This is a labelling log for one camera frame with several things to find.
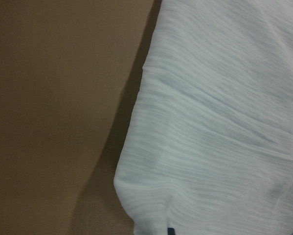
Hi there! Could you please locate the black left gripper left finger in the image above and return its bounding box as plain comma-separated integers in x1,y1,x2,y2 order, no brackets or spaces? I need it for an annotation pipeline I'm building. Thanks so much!
167,228,175,235

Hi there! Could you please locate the light blue button-up shirt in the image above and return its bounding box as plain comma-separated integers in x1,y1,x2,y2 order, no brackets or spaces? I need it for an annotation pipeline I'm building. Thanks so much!
114,0,293,235

